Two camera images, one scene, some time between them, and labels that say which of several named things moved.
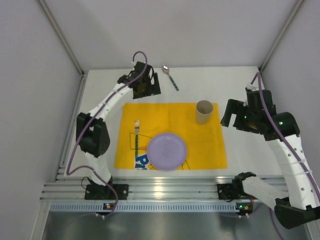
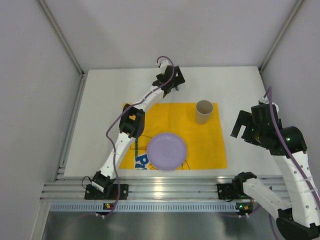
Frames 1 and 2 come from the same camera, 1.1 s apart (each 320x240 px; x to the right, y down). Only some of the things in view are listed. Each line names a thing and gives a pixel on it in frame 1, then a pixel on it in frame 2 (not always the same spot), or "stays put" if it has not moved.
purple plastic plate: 166,151 stays put
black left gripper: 148,90 → 173,81
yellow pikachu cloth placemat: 204,143 stays put
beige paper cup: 203,109 stays put
